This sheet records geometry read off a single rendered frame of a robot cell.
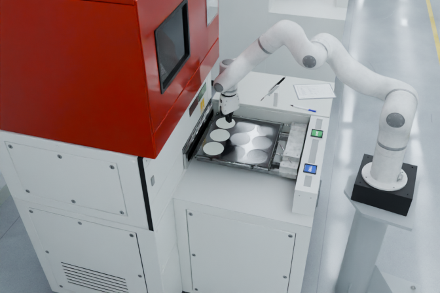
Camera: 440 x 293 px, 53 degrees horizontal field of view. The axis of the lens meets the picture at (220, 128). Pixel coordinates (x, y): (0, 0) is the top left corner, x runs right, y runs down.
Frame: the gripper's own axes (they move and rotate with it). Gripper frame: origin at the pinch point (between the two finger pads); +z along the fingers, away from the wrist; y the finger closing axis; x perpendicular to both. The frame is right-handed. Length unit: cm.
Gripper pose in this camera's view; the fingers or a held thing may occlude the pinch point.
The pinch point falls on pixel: (228, 118)
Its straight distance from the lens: 218.5
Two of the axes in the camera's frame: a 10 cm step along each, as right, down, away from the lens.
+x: -6.1, -4.7, 6.3
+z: 0.1, 8.0, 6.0
